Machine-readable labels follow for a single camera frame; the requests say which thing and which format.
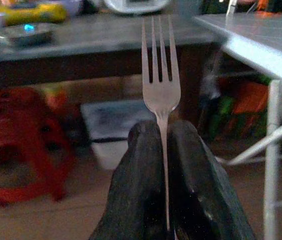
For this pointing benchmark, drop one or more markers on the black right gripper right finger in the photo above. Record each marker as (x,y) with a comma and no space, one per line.
(201,185)

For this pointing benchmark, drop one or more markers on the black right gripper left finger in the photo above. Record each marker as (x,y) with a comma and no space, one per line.
(133,180)

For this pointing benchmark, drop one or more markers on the silver metal fork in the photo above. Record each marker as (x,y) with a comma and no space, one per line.
(161,100)

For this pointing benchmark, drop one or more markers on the white storage bin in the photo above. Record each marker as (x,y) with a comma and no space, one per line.
(106,130)

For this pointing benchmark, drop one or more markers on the green orange bag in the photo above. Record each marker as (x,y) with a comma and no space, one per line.
(246,107)

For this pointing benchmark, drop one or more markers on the red plastic stool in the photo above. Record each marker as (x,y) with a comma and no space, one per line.
(21,130)

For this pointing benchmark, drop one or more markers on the dark wooden grey-topped table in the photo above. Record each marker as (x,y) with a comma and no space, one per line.
(93,45)

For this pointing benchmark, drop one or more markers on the white folding table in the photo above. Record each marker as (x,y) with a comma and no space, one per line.
(268,45)

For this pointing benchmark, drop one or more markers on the white kitchen appliance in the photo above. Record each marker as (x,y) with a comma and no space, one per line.
(136,6)

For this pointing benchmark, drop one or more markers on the round metal dish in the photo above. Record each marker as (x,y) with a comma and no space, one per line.
(23,36)

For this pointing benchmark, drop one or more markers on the yellow plastic package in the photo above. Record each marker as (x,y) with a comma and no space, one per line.
(33,13)

